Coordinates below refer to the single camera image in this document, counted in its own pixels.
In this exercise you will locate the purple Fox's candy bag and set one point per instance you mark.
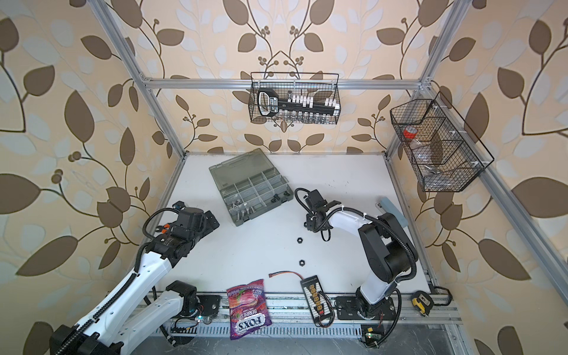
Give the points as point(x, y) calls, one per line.
point(248, 310)

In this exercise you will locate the grey plastic organizer box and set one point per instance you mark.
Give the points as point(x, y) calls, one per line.
point(247, 184)

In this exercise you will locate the light blue sharpening block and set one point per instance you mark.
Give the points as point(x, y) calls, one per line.
point(385, 205)

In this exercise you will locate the red item in basket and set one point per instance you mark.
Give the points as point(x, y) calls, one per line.
point(409, 133)

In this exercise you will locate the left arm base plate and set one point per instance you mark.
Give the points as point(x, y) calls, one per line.
point(198, 306)

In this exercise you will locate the black wire basket right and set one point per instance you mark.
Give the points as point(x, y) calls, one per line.
point(447, 155)

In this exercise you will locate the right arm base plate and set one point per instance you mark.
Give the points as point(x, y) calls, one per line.
point(350, 309)

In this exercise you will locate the red black wire lead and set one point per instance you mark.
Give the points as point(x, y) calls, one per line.
point(274, 274)

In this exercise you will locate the black wire basket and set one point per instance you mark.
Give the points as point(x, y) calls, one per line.
point(447, 155)
point(320, 84)

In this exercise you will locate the yellow tape measure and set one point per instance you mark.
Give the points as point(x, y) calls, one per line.
point(422, 302)

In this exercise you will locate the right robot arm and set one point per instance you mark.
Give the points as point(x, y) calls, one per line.
point(389, 251)

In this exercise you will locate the black wire basket centre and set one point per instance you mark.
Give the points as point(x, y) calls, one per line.
point(320, 84)

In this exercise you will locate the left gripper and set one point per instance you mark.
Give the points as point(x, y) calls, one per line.
point(206, 226)

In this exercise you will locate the black parallel charging board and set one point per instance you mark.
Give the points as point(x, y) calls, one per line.
point(319, 304)

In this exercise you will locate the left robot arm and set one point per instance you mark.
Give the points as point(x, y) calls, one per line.
point(127, 316)

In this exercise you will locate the orange black pliers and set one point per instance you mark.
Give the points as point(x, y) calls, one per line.
point(163, 229)

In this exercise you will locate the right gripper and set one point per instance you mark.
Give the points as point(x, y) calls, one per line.
point(310, 225)

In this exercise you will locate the socket set with ratchet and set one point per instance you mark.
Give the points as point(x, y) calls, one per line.
point(270, 104)

